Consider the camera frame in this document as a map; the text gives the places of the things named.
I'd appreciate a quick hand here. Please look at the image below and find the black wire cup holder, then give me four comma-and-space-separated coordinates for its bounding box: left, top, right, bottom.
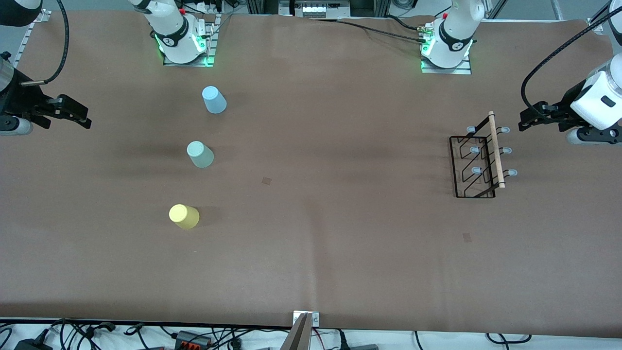
449, 111, 518, 199

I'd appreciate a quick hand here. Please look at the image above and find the mint green plastic cup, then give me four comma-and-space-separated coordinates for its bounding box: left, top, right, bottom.
187, 141, 215, 169

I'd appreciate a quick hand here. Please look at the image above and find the yellow plastic cup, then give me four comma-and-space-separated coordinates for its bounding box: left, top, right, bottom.
169, 204, 200, 230

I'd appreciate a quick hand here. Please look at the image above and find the light blue plastic cup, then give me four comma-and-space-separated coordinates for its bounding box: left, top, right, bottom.
202, 86, 227, 115

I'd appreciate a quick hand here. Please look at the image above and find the black power adapter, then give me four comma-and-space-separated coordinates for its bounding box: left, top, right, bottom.
14, 337, 54, 350

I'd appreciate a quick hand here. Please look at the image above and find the brown paper table cover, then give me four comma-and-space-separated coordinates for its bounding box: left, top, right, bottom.
0, 11, 622, 339

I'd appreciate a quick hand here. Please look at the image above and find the black orange connector box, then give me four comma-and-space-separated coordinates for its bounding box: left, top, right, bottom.
174, 330, 213, 349

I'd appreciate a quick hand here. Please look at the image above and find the grey control box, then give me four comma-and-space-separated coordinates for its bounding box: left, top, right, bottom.
279, 0, 351, 18

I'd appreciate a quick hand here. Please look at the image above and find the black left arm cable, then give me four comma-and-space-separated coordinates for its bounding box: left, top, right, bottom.
520, 4, 622, 115

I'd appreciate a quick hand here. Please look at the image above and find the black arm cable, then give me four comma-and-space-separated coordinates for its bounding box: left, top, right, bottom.
19, 0, 69, 87
520, 4, 622, 115

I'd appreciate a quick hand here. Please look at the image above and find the aluminium frame rail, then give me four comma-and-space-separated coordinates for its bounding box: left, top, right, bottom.
11, 9, 52, 69
586, 0, 622, 35

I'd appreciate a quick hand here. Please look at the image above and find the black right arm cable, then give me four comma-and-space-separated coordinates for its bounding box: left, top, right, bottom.
19, 0, 69, 87

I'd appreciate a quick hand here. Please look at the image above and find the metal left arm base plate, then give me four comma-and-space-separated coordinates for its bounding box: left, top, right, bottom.
420, 52, 472, 75

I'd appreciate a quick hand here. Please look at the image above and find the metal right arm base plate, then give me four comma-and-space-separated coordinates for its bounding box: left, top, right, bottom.
162, 14, 222, 68

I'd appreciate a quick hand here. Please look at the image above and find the black cable on table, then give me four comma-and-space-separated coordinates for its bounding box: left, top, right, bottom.
311, 15, 434, 45

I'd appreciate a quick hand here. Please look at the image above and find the black looped floor cable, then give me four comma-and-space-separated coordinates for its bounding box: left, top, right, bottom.
485, 332, 532, 345

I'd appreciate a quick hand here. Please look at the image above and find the small metal bracket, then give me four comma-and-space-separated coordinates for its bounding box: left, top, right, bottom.
293, 311, 320, 328

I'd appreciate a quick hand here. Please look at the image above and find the grey camera pole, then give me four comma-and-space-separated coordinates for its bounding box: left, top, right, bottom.
280, 313, 313, 350

